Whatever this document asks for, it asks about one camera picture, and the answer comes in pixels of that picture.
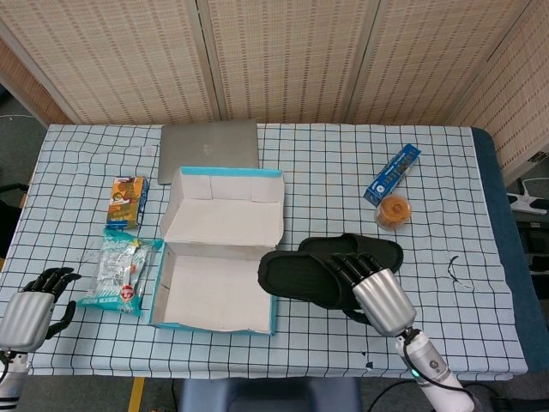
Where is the dark blue table pad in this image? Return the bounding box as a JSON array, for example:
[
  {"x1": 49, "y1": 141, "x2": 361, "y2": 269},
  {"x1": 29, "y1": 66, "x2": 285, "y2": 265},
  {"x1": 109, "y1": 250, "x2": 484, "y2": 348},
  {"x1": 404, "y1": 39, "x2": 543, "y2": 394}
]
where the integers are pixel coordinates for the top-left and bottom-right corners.
[{"x1": 471, "y1": 127, "x2": 549, "y2": 379}]

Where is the teal cardboard shoe box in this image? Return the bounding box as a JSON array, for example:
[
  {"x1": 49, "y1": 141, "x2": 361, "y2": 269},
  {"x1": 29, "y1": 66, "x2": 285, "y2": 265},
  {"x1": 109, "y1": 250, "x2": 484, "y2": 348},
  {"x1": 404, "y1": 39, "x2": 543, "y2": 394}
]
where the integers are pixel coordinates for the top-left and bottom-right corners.
[{"x1": 148, "y1": 166, "x2": 285, "y2": 336}]

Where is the white black-grid tablecloth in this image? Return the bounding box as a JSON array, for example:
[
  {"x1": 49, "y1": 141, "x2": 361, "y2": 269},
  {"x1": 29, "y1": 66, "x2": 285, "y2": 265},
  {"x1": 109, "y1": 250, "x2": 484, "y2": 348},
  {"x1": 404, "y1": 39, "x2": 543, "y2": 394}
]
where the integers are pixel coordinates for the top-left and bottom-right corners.
[{"x1": 0, "y1": 123, "x2": 528, "y2": 379}]

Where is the black slide sandal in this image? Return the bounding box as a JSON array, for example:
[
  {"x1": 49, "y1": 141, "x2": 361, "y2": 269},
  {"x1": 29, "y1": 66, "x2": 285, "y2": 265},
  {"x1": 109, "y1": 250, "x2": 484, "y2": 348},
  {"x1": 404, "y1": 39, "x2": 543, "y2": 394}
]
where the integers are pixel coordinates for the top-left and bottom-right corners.
[
  {"x1": 298, "y1": 233, "x2": 405, "y2": 276},
  {"x1": 256, "y1": 250, "x2": 378, "y2": 325}
]

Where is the white stand base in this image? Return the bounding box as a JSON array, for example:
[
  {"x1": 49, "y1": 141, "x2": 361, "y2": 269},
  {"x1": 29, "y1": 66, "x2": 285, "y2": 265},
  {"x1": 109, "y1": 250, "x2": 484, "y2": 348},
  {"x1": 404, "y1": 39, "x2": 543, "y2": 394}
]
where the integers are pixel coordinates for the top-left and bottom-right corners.
[{"x1": 507, "y1": 178, "x2": 549, "y2": 212}]

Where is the clear tub of rubber bands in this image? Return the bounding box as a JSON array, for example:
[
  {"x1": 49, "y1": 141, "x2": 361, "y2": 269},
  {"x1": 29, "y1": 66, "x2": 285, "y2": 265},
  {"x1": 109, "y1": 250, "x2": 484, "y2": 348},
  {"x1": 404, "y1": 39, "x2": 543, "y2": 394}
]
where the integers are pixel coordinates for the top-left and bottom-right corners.
[{"x1": 373, "y1": 193, "x2": 414, "y2": 233}]

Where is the grey closed laptop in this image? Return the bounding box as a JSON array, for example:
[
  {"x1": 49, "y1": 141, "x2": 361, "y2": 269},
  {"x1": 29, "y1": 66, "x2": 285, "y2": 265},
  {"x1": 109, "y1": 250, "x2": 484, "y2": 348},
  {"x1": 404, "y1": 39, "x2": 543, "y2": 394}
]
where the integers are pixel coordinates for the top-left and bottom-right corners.
[{"x1": 157, "y1": 119, "x2": 261, "y2": 185}]

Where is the silver and teal snack bag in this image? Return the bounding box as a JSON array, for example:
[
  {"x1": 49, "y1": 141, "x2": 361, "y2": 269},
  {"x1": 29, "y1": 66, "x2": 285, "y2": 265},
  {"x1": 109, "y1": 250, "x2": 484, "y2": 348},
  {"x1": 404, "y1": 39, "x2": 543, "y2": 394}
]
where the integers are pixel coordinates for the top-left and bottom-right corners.
[{"x1": 75, "y1": 227, "x2": 165, "y2": 318}]

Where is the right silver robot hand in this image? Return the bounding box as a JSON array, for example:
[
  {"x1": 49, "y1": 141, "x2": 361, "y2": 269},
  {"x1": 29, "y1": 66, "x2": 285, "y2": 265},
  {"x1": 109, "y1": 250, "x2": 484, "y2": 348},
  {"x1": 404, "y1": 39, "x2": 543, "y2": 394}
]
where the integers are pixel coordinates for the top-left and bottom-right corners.
[{"x1": 329, "y1": 252, "x2": 418, "y2": 336}]

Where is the orange and blue snack box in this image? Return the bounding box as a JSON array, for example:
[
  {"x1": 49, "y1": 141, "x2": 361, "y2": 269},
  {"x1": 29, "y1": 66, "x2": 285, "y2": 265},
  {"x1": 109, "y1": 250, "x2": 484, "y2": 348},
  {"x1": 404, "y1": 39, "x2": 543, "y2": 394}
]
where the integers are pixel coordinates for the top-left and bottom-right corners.
[{"x1": 106, "y1": 175, "x2": 150, "y2": 230}]

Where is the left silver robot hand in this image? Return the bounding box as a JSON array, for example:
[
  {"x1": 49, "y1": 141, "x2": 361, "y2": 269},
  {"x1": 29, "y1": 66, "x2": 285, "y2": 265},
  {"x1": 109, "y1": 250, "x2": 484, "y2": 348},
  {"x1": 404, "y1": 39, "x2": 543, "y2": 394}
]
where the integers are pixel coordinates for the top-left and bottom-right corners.
[{"x1": 0, "y1": 266, "x2": 82, "y2": 351}]

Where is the long blue carton box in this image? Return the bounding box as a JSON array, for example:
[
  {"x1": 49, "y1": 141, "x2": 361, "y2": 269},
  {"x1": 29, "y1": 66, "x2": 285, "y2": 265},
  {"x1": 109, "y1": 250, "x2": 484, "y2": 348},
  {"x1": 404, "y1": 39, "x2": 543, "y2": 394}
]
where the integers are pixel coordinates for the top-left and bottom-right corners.
[{"x1": 363, "y1": 142, "x2": 422, "y2": 206}]

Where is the dark blue chair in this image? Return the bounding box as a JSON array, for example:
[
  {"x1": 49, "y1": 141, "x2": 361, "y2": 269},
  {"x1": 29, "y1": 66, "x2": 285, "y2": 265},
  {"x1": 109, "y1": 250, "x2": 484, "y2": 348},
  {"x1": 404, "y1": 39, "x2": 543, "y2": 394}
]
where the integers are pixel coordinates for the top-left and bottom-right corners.
[{"x1": 178, "y1": 377, "x2": 362, "y2": 412}]

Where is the woven folding screen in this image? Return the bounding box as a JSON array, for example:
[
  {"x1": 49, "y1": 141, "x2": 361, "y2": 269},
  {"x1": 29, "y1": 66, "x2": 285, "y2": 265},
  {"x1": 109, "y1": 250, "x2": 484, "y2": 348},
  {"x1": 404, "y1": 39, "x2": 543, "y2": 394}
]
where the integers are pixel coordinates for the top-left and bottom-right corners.
[{"x1": 0, "y1": 0, "x2": 549, "y2": 177}]

